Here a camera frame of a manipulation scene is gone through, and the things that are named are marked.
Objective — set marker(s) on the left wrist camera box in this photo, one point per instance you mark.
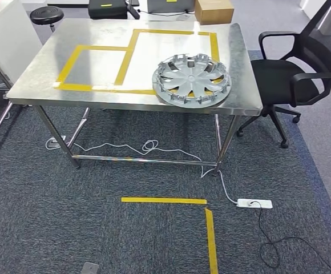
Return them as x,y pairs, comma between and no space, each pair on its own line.
90,268

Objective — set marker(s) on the brown cardboard box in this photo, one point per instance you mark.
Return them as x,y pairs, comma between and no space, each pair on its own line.
214,11

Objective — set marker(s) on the grey plastic wheel hubcap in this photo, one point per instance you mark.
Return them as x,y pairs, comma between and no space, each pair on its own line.
191,79

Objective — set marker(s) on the white desk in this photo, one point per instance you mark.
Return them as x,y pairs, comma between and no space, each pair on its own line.
159,16

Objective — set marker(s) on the black round stool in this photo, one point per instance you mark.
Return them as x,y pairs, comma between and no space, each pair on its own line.
47,15

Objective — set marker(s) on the grey floor socket box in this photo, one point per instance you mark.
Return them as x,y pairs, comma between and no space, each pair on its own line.
57,142

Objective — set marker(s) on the white cabinet panel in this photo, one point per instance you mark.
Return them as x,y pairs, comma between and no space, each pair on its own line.
11,38

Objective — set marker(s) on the grey case with yellow mark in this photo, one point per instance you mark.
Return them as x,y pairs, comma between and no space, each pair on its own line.
171,5

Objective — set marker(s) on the white power strip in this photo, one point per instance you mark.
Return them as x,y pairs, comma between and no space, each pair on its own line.
254,204

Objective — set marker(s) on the black office chair with armrests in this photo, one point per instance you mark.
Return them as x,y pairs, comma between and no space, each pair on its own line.
276,81

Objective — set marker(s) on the yellow floor tape marking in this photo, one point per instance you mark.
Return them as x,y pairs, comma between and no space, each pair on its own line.
165,200

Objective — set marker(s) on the black case with yellow mark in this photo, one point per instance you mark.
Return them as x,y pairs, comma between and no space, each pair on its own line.
108,9

